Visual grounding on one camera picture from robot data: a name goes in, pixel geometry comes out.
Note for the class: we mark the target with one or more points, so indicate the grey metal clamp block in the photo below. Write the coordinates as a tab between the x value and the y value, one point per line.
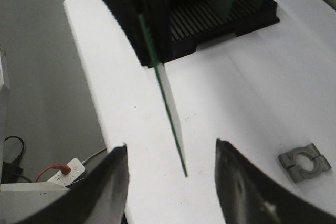
302	163

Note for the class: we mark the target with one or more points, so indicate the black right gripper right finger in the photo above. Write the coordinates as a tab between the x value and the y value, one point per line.
247	195

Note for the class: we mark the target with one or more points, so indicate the black slotted board rack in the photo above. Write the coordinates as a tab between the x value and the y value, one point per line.
179	26

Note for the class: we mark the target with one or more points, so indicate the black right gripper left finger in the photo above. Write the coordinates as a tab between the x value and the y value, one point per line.
100	198

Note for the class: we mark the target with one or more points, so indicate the green perforated board front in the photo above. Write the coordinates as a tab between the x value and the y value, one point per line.
166	93

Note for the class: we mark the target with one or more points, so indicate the white power strip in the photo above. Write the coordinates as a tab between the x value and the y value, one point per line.
77	170

